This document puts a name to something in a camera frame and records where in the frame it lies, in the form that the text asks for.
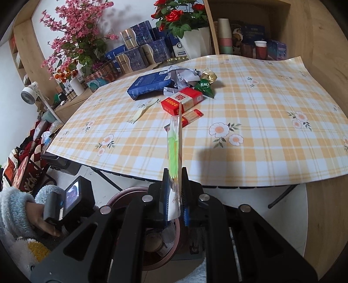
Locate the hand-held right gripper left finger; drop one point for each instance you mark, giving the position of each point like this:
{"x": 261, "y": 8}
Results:
{"x": 165, "y": 196}

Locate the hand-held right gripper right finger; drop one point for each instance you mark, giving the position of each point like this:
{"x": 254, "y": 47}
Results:
{"x": 186, "y": 202}

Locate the brown round bin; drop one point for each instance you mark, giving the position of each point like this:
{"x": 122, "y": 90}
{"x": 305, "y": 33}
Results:
{"x": 117, "y": 197}

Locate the green packet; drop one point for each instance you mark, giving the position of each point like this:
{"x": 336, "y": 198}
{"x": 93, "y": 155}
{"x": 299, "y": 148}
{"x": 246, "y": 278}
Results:
{"x": 174, "y": 152}

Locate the red and silver box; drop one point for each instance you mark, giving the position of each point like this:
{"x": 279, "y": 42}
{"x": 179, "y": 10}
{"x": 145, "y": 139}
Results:
{"x": 185, "y": 100}

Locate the green and gold snack wrapper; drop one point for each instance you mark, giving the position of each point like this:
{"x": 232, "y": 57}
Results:
{"x": 204, "y": 87}

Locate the person's left forearm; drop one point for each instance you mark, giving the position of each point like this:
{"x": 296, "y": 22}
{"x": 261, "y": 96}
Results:
{"x": 13, "y": 209}

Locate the person's left hand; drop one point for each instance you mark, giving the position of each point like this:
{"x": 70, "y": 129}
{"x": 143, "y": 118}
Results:
{"x": 40, "y": 220}

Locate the black case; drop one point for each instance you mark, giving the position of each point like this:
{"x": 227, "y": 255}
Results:
{"x": 61, "y": 163}

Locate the red patterned cloth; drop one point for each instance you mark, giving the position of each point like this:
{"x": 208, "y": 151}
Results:
{"x": 24, "y": 174}

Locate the person's printed white pajamas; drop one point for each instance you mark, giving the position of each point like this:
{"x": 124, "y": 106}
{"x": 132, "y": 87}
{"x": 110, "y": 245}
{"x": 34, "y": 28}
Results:
{"x": 30, "y": 253}

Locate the slim red box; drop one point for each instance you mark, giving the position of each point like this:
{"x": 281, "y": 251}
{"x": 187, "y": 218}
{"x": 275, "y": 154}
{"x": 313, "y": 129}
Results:
{"x": 191, "y": 117}

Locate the cream plastic fork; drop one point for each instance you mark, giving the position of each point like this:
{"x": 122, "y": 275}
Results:
{"x": 141, "y": 111}

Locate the yellow plaid tablecloth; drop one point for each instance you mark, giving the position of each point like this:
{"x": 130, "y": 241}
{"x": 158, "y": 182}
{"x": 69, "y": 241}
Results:
{"x": 258, "y": 152}

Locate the blue flat box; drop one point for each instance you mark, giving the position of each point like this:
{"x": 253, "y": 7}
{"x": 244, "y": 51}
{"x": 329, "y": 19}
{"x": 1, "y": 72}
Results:
{"x": 146, "y": 85}

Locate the small white vase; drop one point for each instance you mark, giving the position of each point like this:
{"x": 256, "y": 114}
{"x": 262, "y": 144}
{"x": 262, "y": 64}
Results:
{"x": 76, "y": 85}

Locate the round teal tin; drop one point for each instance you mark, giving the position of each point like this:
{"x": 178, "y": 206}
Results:
{"x": 95, "y": 83}

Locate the white desk fan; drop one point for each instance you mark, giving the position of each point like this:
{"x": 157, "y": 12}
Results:
{"x": 28, "y": 95}

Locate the crumpled white paper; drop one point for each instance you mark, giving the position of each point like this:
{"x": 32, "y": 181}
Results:
{"x": 182, "y": 74}

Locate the small orange artificial flowers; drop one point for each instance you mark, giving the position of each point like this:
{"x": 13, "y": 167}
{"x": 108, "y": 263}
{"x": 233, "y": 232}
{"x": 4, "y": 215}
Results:
{"x": 65, "y": 76}

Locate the dark red patterned box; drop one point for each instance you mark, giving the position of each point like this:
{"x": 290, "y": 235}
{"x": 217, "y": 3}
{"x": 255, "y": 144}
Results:
{"x": 104, "y": 72}

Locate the white and blue milk carton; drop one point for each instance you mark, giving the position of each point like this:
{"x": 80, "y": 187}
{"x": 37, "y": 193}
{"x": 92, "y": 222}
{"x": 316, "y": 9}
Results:
{"x": 179, "y": 49}

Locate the white pleated vase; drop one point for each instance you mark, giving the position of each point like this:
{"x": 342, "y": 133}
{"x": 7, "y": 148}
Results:
{"x": 195, "y": 43}

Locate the pink artificial blossom plant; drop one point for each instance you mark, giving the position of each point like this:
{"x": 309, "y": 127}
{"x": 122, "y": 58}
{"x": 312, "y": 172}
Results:
{"x": 73, "y": 35}

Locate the stack of blue patterned boxes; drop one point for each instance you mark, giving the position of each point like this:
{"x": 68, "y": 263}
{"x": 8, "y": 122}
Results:
{"x": 141, "y": 31}

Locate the red cup with white lid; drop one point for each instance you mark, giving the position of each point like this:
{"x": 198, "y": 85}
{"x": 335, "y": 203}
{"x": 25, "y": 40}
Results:
{"x": 260, "y": 51}

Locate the stack of pastel cups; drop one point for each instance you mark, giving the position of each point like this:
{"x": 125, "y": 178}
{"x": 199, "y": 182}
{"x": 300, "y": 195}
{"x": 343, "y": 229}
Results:
{"x": 225, "y": 35}

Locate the blue printed carton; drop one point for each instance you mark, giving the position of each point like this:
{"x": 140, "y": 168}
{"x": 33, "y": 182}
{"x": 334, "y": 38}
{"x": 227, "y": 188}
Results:
{"x": 277, "y": 49}

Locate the red artificial rose bouquet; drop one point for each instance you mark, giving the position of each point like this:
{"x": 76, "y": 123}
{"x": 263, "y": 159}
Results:
{"x": 176, "y": 16}

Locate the dark blue book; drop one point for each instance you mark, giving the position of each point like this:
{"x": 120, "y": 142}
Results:
{"x": 254, "y": 31}

